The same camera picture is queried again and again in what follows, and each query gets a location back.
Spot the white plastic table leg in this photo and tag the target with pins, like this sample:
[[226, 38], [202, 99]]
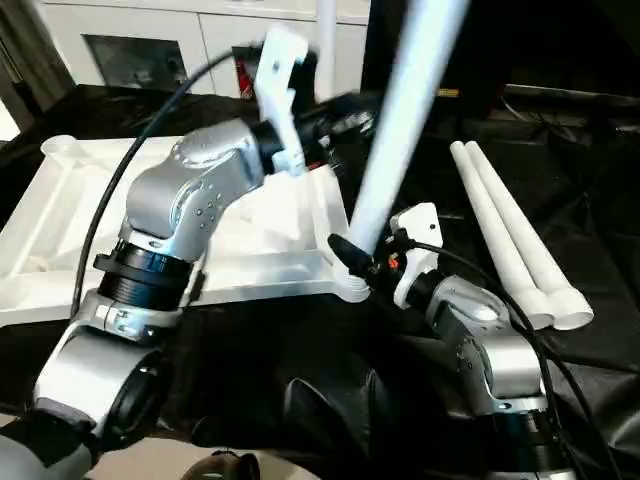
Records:
[[500, 233], [410, 100], [326, 25], [530, 240]]

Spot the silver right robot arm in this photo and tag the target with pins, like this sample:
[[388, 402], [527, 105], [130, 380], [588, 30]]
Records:
[[490, 350]]

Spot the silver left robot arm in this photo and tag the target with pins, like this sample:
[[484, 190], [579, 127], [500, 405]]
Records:
[[190, 200]]

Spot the red carton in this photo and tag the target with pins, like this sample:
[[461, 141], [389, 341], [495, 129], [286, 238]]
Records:
[[241, 75]]

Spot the black plastic mat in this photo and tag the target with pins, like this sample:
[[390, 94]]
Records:
[[330, 380]]

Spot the white cabinet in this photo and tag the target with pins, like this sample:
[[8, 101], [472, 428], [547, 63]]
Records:
[[150, 40]]

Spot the grey metal bar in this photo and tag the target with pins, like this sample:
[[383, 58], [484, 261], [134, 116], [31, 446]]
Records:
[[580, 93]]

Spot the black left robot foot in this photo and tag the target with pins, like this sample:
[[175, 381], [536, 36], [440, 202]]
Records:
[[228, 468]]

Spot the grey curtain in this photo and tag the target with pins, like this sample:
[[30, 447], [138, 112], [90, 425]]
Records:
[[25, 60]]

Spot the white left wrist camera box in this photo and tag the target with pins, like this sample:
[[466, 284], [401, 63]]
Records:
[[280, 90]]

